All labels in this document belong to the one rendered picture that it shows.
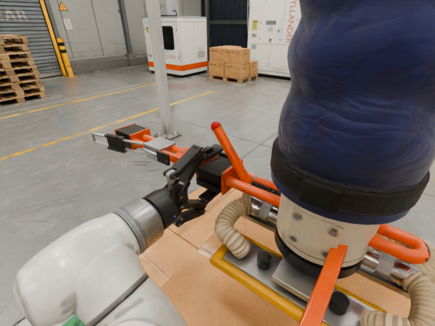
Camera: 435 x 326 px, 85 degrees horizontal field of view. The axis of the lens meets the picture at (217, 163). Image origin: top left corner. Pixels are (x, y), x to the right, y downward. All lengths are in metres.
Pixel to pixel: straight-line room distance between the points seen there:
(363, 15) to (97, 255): 0.42
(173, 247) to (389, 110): 1.17
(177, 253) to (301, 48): 1.13
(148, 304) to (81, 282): 0.09
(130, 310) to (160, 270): 0.88
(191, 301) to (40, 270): 0.40
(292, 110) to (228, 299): 0.51
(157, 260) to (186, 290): 0.60
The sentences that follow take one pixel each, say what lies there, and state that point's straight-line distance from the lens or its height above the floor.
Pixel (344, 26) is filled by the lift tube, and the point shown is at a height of 1.55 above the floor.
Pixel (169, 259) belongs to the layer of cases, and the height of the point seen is 0.54.
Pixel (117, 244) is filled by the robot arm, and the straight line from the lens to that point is 0.40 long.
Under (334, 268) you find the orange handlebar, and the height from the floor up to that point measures 1.25.
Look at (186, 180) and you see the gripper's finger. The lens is 0.49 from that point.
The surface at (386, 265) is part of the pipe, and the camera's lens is 0.53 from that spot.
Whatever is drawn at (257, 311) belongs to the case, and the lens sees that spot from 0.69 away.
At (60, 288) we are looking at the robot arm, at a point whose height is 1.26.
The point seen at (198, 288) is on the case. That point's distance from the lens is 0.71.
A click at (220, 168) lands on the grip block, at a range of 0.56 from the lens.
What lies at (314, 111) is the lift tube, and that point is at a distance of 0.33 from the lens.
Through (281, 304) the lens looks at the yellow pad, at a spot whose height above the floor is 1.12.
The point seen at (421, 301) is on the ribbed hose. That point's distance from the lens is 0.51.
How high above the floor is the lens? 1.55
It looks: 31 degrees down
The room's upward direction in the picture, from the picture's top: straight up
